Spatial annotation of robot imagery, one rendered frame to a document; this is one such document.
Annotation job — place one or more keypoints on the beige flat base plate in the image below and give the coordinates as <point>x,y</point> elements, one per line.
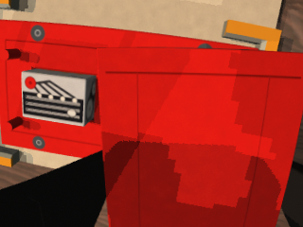
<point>242,22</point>

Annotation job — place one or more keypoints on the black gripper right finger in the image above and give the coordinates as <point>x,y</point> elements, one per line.
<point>292,206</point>

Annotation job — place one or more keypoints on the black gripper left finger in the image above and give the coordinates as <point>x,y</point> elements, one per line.
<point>70,196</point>

